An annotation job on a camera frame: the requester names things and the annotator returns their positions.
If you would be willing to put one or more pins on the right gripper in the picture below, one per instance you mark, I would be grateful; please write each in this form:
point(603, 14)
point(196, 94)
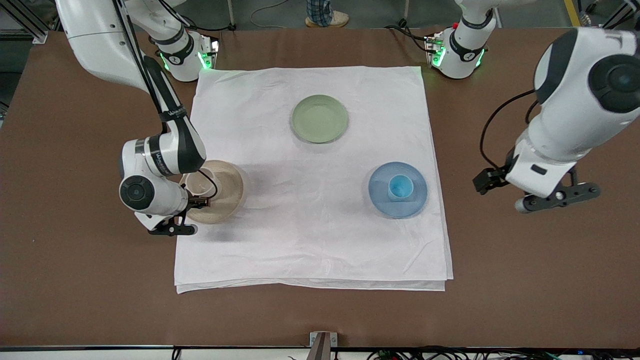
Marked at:
point(198, 202)

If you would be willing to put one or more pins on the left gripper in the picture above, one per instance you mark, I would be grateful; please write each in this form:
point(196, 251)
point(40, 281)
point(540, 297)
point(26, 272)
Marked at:
point(490, 179)

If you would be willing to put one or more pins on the blue cup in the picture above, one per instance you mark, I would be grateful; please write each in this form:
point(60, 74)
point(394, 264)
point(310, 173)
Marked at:
point(401, 187)

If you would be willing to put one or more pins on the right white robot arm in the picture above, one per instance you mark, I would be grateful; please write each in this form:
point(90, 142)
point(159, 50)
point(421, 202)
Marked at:
point(105, 50)

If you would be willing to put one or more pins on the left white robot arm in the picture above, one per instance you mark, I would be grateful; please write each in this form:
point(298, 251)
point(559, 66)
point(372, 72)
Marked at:
point(575, 100)

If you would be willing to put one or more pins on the beige round plate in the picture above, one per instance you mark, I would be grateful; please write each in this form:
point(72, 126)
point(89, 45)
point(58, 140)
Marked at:
point(227, 195)

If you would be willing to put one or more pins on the blue round plate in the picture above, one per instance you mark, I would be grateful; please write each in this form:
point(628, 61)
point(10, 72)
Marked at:
point(382, 200)

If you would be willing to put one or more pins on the green round plate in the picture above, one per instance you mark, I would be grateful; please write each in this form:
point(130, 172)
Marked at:
point(320, 119)

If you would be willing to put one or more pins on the white cloth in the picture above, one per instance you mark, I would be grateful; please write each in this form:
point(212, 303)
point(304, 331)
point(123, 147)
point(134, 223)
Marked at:
point(310, 225)

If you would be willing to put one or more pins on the metal stand leg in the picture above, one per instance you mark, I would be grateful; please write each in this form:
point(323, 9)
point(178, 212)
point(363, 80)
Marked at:
point(406, 10)
point(231, 15)

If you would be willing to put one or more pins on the person shoe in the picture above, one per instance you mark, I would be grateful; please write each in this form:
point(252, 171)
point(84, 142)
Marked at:
point(337, 20)

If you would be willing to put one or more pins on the plaid trouser leg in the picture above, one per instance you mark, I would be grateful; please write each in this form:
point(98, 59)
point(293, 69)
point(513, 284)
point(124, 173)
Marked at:
point(319, 9)

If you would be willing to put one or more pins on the grey camera pole bracket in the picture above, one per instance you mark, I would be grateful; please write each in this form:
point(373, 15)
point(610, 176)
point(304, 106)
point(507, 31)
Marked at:
point(323, 345)

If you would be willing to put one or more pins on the aluminium frame post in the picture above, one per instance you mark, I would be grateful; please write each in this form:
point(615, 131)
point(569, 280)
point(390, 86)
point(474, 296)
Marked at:
point(622, 12)
point(39, 37)

